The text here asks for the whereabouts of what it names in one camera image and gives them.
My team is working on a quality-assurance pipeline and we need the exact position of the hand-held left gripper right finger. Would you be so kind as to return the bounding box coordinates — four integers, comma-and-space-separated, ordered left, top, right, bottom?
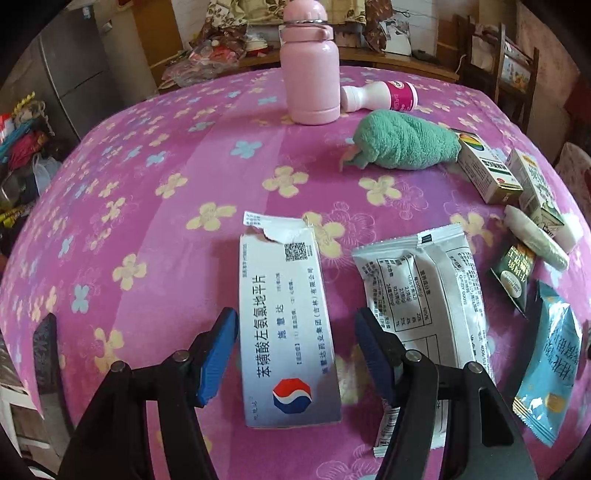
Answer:
354, 307, 539, 480

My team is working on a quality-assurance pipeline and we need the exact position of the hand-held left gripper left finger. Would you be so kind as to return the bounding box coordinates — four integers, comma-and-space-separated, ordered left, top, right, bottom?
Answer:
58, 307, 240, 480

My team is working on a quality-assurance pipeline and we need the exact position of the white medicine box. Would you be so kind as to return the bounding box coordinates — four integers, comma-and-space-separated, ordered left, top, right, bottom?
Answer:
239, 211, 343, 428

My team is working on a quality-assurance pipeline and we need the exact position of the green white milk carton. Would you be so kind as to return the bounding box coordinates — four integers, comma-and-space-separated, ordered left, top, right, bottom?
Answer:
505, 148, 578, 252

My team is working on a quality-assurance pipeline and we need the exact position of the silver snack wrapper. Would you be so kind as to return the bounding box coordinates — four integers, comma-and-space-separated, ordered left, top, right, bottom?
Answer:
352, 224, 497, 457

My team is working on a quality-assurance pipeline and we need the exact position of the dark green snack packet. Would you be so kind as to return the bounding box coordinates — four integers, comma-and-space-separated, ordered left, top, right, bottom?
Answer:
489, 242, 536, 319

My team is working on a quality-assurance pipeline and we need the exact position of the dark flat object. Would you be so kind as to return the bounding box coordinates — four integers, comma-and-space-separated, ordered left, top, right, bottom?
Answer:
34, 314, 59, 402

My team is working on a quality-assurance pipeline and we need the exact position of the light blue snack packet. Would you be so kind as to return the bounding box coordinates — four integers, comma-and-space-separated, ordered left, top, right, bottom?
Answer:
513, 280, 585, 448

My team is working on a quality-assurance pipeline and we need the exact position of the pink floral blanket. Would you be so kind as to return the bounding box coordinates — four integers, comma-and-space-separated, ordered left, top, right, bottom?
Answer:
0, 65, 591, 480

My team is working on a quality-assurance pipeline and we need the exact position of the white wrapped stick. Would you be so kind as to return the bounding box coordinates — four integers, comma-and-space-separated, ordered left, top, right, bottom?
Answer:
503, 204, 570, 272

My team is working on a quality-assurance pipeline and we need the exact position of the rainbow print medicine box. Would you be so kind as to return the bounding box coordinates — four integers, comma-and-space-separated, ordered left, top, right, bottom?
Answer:
450, 129, 524, 205

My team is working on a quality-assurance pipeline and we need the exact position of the green rolled towel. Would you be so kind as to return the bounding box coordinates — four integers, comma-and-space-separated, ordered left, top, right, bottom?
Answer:
342, 110, 462, 171

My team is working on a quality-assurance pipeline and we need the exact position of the white pink yogurt bottle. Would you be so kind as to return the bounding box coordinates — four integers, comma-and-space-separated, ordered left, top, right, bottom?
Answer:
341, 80, 419, 113

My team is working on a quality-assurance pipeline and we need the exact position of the floral upholstered seat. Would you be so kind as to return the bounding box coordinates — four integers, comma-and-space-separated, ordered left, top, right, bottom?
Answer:
554, 142, 591, 185

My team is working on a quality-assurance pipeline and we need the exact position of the wooden ledge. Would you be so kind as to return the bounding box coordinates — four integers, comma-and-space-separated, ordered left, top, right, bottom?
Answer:
157, 46, 458, 93

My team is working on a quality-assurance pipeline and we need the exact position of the pink insulated bottle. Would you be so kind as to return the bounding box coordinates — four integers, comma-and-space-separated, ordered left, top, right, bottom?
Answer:
280, 0, 342, 125

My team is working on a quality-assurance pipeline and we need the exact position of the pile of bags and clutter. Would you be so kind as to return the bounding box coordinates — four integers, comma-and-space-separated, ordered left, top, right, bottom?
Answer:
0, 92, 63, 232

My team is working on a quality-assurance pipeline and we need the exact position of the pile of plastic bags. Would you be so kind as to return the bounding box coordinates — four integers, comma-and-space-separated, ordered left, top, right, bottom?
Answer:
164, 39, 245, 88

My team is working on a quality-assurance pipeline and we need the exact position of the dark wooden chair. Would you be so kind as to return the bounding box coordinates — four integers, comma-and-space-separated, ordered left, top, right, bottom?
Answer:
457, 14, 541, 134

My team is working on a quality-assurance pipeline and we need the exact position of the wedding photo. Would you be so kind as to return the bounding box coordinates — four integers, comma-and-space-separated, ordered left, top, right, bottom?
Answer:
369, 18, 413, 57

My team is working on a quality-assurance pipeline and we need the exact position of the grey refrigerator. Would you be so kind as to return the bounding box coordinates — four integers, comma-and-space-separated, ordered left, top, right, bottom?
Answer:
9, 4, 153, 144

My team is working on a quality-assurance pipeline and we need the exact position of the brown patterned cloth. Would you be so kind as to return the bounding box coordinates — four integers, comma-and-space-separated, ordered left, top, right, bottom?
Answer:
364, 0, 394, 47

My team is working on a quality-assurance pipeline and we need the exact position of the floral patterned cloth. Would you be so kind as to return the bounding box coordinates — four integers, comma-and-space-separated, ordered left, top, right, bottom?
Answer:
203, 0, 370, 44

